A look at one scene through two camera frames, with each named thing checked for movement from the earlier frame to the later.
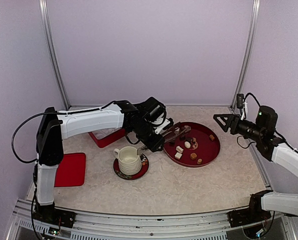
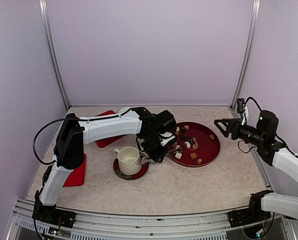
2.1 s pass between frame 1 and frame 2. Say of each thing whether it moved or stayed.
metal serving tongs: moved
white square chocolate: stayed
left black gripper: moved
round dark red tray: stayed
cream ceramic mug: stayed
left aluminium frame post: stayed
